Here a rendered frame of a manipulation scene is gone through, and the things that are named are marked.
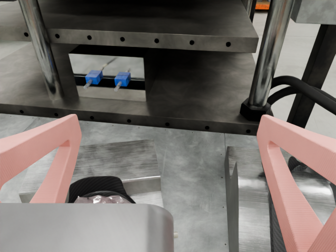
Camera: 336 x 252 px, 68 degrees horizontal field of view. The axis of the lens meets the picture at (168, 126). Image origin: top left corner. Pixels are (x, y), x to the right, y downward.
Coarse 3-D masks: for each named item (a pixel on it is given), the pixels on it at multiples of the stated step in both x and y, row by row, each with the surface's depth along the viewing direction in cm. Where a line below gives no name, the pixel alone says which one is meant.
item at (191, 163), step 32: (0, 128) 78; (96, 128) 78; (128, 128) 78; (160, 128) 79; (160, 160) 67; (192, 160) 67; (0, 192) 58; (192, 192) 59; (224, 192) 59; (192, 224) 52; (224, 224) 52
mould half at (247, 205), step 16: (224, 160) 66; (240, 160) 59; (256, 160) 59; (240, 176) 45; (256, 176) 45; (304, 176) 45; (240, 192) 43; (256, 192) 43; (304, 192) 42; (320, 192) 42; (240, 208) 42; (256, 208) 42; (320, 208) 41; (240, 224) 41; (256, 224) 41; (240, 240) 40; (256, 240) 40
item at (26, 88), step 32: (0, 64) 122; (32, 64) 123; (64, 64) 123; (192, 64) 123; (224, 64) 123; (0, 96) 97; (32, 96) 97; (64, 96) 97; (160, 96) 98; (192, 96) 98; (224, 96) 98; (192, 128) 88; (224, 128) 86; (256, 128) 84
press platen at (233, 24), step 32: (64, 0) 122; (96, 0) 122; (128, 0) 122; (160, 0) 122; (192, 0) 122; (224, 0) 123; (0, 32) 87; (64, 32) 84; (96, 32) 82; (128, 32) 81; (160, 32) 80; (192, 32) 80; (224, 32) 80
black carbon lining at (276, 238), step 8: (288, 160) 45; (296, 160) 45; (296, 168) 45; (304, 168) 46; (320, 176) 45; (272, 208) 42; (272, 216) 41; (272, 224) 41; (272, 232) 40; (280, 232) 40; (272, 240) 39; (280, 240) 40; (272, 248) 39; (280, 248) 39
